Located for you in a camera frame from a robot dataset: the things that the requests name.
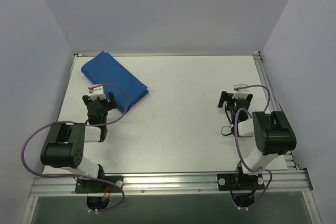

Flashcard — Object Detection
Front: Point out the aluminium back rail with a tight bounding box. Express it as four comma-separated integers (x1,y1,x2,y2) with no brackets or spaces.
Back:
73,51,261,57

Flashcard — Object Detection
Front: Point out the blue surgical wrap cloth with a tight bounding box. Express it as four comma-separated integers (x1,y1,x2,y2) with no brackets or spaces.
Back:
81,51,149,112

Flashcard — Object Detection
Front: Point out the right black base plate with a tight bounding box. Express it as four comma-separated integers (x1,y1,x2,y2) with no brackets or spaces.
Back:
216,173,265,191

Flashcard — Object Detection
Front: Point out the aluminium rail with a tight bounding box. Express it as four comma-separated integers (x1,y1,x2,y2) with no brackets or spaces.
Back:
249,56,297,169
73,51,261,57
29,169,313,197

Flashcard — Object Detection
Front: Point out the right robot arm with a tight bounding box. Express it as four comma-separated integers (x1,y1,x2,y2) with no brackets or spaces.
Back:
217,91,297,189

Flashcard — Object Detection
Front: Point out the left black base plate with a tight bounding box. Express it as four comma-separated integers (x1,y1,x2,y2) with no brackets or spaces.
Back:
75,175,124,194

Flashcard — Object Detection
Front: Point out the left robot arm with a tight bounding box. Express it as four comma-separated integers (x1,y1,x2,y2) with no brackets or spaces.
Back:
40,91,117,192

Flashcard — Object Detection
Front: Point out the aluminium right rail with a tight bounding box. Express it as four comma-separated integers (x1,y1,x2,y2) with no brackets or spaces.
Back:
249,56,297,169

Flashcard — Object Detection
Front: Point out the aluminium front rail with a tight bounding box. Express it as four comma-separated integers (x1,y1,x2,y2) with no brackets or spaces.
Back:
29,169,313,197

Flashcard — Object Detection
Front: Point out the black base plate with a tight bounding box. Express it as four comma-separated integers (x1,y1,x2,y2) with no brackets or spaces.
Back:
75,175,124,194
216,173,265,191

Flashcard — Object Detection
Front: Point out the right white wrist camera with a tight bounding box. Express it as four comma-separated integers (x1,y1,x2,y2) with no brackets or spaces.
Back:
233,83,249,99

